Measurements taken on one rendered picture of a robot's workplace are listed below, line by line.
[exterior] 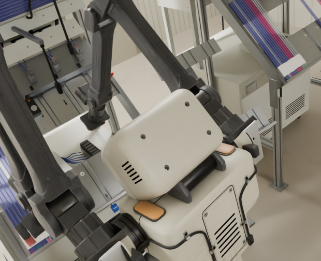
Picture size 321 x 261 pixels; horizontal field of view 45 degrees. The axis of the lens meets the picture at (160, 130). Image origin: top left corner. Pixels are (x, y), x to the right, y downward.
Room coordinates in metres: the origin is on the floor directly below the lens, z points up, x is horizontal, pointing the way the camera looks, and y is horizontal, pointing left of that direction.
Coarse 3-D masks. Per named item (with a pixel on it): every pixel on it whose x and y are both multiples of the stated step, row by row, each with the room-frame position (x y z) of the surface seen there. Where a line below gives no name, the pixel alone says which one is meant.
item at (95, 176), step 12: (96, 156) 1.28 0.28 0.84; (72, 168) 1.23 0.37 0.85; (84, 168) 1.24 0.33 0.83; (96, 168) 1.24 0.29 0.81; (84, 180) 1.20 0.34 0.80; (96, 180) 1.20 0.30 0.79; (108, 180) 1.21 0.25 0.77; (96, 192) 1.16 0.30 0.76; (108, 192) 1.16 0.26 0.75; (120, 192) 1.17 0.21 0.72; (96, 204) 1.13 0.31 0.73; (12, 228) 1.03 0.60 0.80; (24, 252) 0.97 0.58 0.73
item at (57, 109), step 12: (72, 84) 1.53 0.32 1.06; (48, 96) 1.47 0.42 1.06; (60, 96) 1.48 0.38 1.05; (48, 108) 1.43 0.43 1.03; (60, 108) 1.44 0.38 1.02; (72, 108) 1.44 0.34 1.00; (84, 108) 1.45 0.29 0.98; (36, 120) 1.38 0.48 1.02; (48, 120) 1.39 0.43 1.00; (60, 120) 1.39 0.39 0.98
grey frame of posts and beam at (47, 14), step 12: (72, 0) 1.71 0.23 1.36; (36, 12) 1.62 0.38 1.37; (48, 12) 1.64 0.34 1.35; (60, 12) 1.67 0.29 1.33; (72, 12) 1.76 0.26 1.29; (12, 24) 1.56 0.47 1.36; (24, 24) 1.59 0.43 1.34; (36, 24) 1.61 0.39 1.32; (12, 36) 1.56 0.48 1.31; (108, 108) 1.74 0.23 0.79; (108, 120) 1.76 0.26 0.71; (0, 228) 1.37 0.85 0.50; (12, 252) 1.36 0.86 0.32
